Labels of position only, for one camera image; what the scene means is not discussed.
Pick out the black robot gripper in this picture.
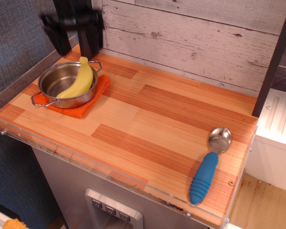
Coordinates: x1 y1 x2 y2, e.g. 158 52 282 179
40 0 104 59

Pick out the yellow plastic banana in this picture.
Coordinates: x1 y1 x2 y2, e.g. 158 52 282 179
56 56 94 98

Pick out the stainless steel pot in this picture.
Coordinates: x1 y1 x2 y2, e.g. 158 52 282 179
31 61 102 109

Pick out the silver toy fridge cabinet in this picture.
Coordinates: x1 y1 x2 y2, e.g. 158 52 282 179
33 147 206 229

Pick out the grey dispenser button panel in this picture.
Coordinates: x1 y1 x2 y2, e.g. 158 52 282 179
85 188 144 229

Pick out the orange object bottom left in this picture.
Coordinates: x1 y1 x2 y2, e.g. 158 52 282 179
2 219 27 229

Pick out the blue handled metal spoon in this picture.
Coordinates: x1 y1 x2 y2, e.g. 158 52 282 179
189 127 232 205

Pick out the dark right post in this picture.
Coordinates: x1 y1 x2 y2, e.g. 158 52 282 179
252 19 286 117

